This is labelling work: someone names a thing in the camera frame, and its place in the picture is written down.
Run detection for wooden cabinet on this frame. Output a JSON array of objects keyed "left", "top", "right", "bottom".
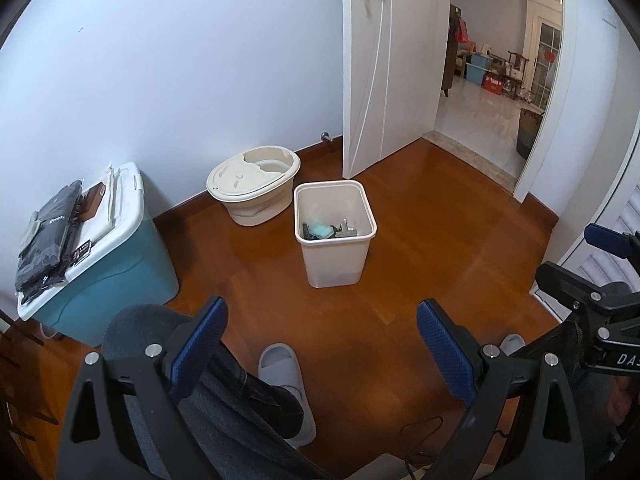
[{"left": 442, "top": 4, "right": 463, "bottom": 97}]

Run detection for brown wooden furniture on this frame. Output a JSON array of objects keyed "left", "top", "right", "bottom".
[{"left": 0, "top": 305, "right": 66, "bottom": 461}]

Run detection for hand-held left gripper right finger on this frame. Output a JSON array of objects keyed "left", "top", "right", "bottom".
[{"left": 416, "top": 299, "right": 586, "bottom": 480}]

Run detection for person's left leg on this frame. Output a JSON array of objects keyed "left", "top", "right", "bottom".
[{"left": 102, "top": 304, "right": 306, "bottom": 480}]

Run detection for wooden chair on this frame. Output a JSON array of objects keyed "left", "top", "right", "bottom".
[{"left": 506, "top": 51, "right": 530, "bottom": 92}]

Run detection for blue storage box white lid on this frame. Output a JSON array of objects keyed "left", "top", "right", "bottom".
[{"left": 16, "top": 162, "right": 180, "bottom": 348}]

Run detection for brown box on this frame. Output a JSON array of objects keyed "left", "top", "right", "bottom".
[{"left": 80, "top": 183, "right": 107, "bottom": 223}]

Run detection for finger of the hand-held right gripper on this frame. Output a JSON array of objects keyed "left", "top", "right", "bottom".
[
  {"left": 584, "top": 223, "right": 640, "bottom": 261},
  {"left": 535, "top": 261, "right": 640, "bottom": 311}
]

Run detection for cream plastic trash bin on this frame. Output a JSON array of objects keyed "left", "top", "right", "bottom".
[{"left": 293, "top": 181, "right": 377, "bottom": 289}]

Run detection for white louvered cabinet door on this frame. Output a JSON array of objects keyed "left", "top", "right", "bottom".
[{"left": 530, "top": 170, "right": 640, "bottom": 321}]

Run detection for grey slipper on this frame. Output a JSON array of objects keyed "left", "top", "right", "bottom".
[
  {"left": 257, "top": 342, "right": 317, "bottom": 450},
  {"left": 500, "top": 333, "right": 527, "bottom": 357}
]

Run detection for white glass door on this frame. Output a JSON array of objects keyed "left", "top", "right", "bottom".
[{"left": 530, "top": 10, "right": 563, "bottom": 108}]

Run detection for dark stool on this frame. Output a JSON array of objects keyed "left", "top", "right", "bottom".
[{"left": 517, "top": 108, "right": 543, "bottom": 160}]

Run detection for small black packet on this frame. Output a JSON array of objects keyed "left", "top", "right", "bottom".
[{"left": 70, "top": 239, "right": 93, "bottom": 267}]

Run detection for black cable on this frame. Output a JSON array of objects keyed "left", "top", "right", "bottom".
[{"left": 400, "top": 415, "right": 506, "bottom": 480}]

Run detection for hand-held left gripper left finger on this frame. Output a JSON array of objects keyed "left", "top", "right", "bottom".
[{"left": 57, "top": 295, "right": 230, "bottom": 480}]

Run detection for blue plastic bin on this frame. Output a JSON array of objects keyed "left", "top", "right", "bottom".
[{"left": 465, "top": 55, "right": 493, "bottom": 85}]

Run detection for black folded clothes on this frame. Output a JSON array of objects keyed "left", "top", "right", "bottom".
[{"left": 14, "top": 180, "right": 86, "bottom": 307}]

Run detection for cream round bucket with lid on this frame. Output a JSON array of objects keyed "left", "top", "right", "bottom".
[{"left": 206, "top": 146, "right": 302, "bottom": 227}]

